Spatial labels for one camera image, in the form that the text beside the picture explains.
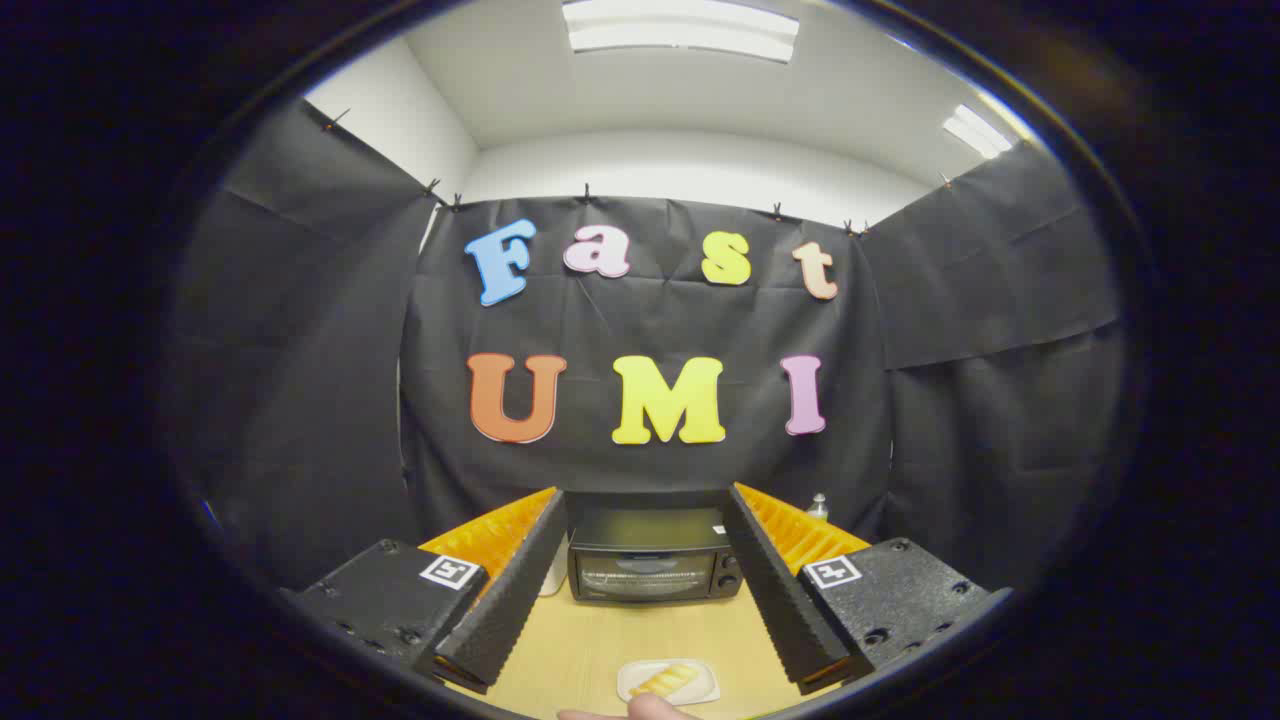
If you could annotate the large ceiling light panel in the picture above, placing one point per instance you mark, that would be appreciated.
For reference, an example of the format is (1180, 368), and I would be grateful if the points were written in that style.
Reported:
(680, 28)

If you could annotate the black toaster oven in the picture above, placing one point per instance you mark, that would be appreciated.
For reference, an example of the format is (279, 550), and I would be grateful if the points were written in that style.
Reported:
(650, 530)

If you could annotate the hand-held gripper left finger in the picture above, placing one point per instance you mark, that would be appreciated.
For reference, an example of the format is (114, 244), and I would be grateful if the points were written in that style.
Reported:
(520, 590)

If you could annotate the white rectangular plate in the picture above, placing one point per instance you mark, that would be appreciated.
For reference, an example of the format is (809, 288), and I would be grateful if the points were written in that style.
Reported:
(700, 690)

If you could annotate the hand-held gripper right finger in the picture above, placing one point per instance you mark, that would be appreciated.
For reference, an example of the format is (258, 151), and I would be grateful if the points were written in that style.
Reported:
(770, 590)

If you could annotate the golden bread roll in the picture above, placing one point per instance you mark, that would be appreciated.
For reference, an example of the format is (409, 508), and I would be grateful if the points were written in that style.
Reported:
(665, 681)

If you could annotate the small ceiling light panel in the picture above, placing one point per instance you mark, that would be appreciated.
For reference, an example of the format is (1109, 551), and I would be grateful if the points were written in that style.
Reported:
(978, 130)

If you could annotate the white pop-up toaster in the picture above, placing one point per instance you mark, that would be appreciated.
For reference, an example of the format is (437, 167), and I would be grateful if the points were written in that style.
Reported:
(553, 580)

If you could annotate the green drink bottle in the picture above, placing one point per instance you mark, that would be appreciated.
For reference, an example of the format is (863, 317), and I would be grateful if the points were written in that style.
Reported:
(818, 508)

